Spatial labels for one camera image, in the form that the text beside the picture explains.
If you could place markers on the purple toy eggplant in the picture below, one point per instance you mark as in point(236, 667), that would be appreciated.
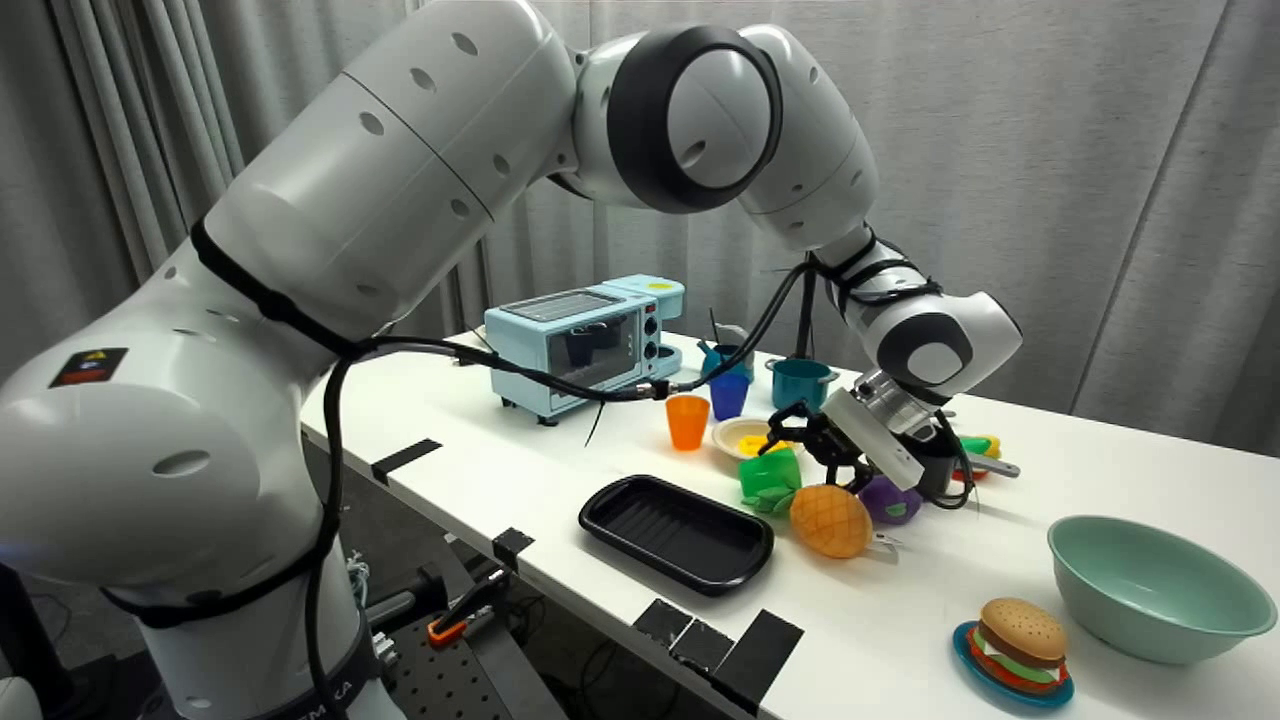
point(891, 507)

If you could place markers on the teal toy pot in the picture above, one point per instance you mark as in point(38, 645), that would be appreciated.
point(796, 385)

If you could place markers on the large mint green bowl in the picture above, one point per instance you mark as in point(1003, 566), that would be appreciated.
point(1152, 586)

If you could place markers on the black camera tripod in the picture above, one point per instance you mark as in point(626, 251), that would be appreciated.
point(804, 323)

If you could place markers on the black ridged tray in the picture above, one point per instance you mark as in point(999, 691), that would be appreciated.
point(677, 530)

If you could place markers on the red and green toy food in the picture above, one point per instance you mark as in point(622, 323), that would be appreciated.
point(986, 447)

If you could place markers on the grey curtain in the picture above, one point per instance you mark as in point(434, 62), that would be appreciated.
point(1135, 202)

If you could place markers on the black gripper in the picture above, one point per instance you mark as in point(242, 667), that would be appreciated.
point(941, 473)

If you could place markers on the toy burger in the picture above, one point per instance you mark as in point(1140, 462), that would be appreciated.
point(1021, 642)

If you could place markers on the blue plastic cup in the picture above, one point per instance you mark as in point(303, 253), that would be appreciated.
point(731, 399)

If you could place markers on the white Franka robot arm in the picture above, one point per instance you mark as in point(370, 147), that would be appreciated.
point(403, 202)

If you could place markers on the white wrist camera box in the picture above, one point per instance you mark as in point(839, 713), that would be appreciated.
point(875, 441)

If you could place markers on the small blue plate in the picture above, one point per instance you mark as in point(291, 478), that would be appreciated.
point(982, 682)

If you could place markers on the green plastic cup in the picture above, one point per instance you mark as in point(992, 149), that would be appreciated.
point(768, 480)

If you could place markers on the yellow toy food pieces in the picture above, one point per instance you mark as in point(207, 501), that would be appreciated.
point(753, 441)

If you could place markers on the light blue toy toaster oven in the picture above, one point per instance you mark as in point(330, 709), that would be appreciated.
point(575, 351)

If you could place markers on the black table edge patch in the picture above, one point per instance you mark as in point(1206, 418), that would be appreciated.
point(756, 659)
point(405, 456)
point(696, 645)
point(661, 620)
point(514, 545)

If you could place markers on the orange plastic cup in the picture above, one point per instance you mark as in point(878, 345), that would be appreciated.
point(685, 427)

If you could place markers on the beige shallow bowl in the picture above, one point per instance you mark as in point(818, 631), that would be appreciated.
point(724, 441)

